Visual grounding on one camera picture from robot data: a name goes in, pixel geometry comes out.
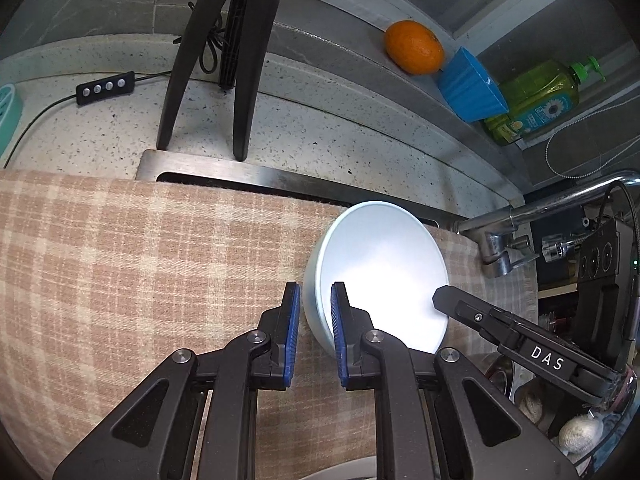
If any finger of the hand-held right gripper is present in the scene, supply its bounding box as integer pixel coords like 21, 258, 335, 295
432, 285, 526, 347

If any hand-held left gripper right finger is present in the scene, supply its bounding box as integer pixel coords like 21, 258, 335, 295
330, 281, 581, 480

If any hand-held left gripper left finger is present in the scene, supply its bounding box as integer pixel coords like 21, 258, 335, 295
52, 281, 302, 480

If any light blue bowl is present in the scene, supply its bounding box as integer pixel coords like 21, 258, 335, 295
302, 201, 449, 361

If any white plate with grey pattern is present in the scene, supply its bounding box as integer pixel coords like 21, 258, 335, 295
295, 455, 376, 480

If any chrome kitchen faucet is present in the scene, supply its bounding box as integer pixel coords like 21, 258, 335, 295
454, 171, 640, 279

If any beige checkered cloth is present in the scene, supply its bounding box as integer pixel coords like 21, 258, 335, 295
0, 167, 538, 480

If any blue ribbed cup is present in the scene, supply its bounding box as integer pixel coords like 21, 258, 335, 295
438, 46, 510, 123

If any green dish soap bottle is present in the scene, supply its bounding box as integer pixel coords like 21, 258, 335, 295
482, 56, 607, 147

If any orange fruit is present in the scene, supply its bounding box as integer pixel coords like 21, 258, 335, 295
384, 20, 446, 76

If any black tripod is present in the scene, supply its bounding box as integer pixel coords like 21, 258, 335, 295
156, 0, 288, 162

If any black inline remote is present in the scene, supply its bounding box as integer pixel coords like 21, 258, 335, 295
76, 71, 136, 106

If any teal round power strip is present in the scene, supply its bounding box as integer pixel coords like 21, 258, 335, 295
0, 84, 23, 161

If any metal bead chain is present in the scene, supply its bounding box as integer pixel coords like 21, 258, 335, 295
544, 105, 640, 181

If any black ring light cable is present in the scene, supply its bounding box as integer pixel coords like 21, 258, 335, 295
0, 2, 226, 168

